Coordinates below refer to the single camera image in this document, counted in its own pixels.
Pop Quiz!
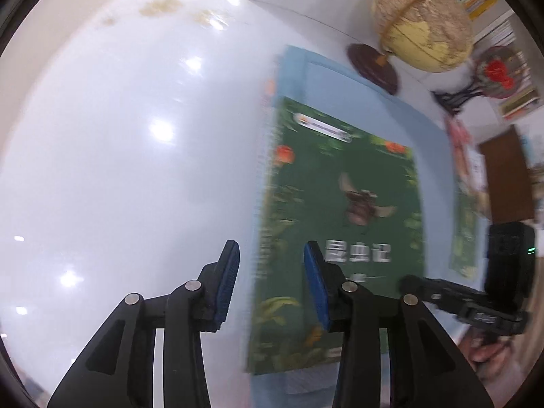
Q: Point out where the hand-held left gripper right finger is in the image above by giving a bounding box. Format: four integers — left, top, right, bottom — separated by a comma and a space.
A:
303, 240, 496, 408

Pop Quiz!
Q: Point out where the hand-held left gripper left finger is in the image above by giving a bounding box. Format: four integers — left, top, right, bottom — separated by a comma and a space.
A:
47, 240, 241, 408

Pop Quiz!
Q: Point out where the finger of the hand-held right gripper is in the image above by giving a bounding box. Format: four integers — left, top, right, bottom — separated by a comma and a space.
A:
399, 274, 481, 316

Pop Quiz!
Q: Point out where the green beetle book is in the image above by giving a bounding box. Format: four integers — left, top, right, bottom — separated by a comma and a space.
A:
246, 96, 426, 375

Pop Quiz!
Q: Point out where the person's right hand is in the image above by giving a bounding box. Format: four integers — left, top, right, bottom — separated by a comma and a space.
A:
461, 336, 523, 381

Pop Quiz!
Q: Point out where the brown wooden cabinet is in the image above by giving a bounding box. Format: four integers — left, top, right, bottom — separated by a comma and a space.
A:
478, 125, 536, 224

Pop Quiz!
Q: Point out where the red pink book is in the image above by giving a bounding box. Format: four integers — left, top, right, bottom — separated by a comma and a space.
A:
444, 115, 489, 196

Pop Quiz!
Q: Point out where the red ornament on black stand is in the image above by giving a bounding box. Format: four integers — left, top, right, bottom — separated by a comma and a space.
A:
431, 45, 532, 115

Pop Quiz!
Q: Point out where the light blue textured mat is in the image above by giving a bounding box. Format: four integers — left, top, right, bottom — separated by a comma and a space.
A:
251, 45, 494, 408

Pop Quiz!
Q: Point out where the globe on wooden base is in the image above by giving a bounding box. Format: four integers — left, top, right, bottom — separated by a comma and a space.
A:
346, 0, 474, 96

